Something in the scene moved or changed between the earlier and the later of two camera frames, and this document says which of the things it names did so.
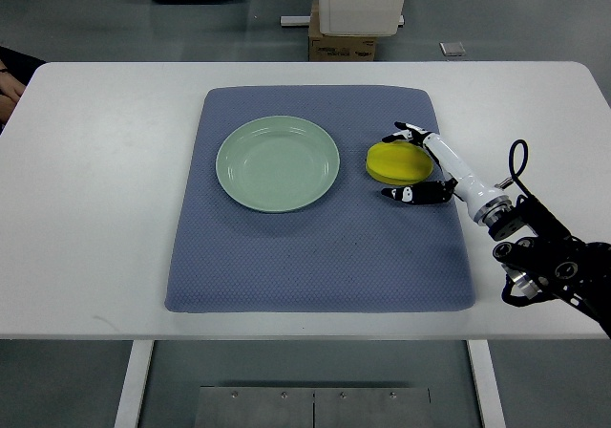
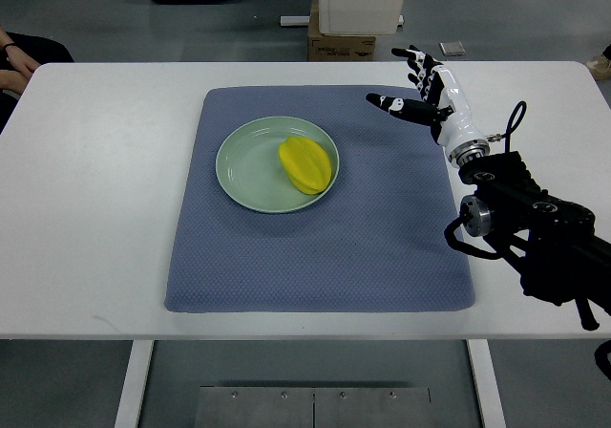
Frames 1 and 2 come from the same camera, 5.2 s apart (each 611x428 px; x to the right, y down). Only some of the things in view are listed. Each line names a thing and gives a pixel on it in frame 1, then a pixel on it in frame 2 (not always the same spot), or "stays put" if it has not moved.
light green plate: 278,163 stays put
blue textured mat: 352,250 stays put
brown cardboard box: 328,48 stays put
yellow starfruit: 397,162 → 306,164
